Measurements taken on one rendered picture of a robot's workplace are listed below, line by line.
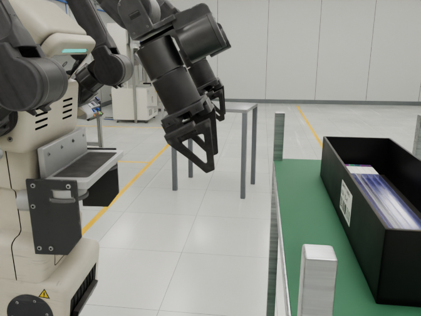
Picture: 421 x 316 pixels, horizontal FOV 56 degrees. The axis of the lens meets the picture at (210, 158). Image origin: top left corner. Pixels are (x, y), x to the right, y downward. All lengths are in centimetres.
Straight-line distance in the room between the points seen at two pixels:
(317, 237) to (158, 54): 43
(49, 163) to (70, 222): 13
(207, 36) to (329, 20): 947
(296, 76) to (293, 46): 72
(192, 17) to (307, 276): 38
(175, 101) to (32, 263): 51
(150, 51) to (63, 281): 56
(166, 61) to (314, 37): 941
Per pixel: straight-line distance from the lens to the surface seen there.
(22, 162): 89
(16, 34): 67
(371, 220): 63
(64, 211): 82
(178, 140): 56
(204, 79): 101
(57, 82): 68
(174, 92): 59
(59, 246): 86
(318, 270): 39
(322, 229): 80
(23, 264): 94
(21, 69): 64
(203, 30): 58
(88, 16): 108
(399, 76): 1041
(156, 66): 59
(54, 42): 80
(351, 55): 1010
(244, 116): 334
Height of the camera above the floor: 128
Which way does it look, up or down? 15 degrees down
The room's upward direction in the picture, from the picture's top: straight up
